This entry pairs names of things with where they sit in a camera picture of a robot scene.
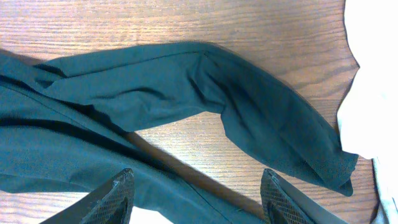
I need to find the white printed t-shirt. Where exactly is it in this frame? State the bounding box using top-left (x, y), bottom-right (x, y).
top-left (337, 0), bottom-right (397, 223)

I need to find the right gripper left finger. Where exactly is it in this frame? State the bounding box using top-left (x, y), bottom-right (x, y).
top-left (42, 169), bottom-right (134, 224)

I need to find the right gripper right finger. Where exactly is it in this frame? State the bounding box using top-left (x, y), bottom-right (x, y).
top-left (261, 169), bottom-right (347, 224)

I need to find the black pants red waistband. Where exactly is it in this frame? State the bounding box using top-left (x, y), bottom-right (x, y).
top-left (1, 42), bottom-right (358, 223)

